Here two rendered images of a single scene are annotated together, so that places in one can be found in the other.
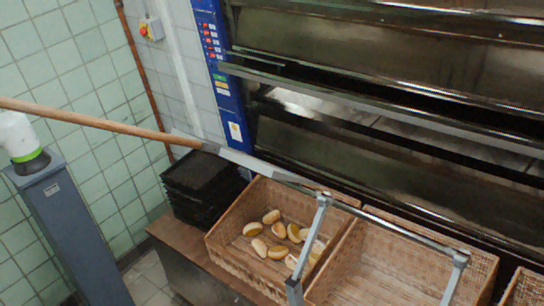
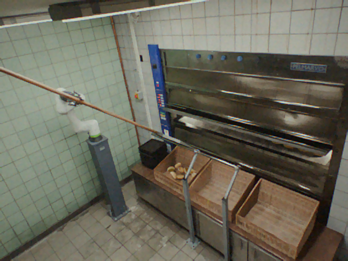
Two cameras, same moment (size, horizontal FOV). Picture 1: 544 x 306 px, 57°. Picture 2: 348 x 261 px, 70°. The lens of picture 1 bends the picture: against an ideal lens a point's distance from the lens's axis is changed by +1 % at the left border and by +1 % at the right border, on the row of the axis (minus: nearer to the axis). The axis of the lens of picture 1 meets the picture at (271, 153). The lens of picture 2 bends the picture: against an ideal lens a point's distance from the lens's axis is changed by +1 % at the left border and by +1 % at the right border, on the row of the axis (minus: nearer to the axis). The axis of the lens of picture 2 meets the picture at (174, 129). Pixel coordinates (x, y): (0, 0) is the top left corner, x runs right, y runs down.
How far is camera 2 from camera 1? 93 cm
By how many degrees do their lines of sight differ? 7
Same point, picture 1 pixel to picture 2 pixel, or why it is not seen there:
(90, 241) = (112, 169)
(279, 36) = (184, 99)
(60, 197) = (104, 151)
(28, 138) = (97, 129)
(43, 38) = (100, 96)
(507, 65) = (252, 110)
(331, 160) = (200, 143)
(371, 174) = (214, 148)
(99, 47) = (119, 100)
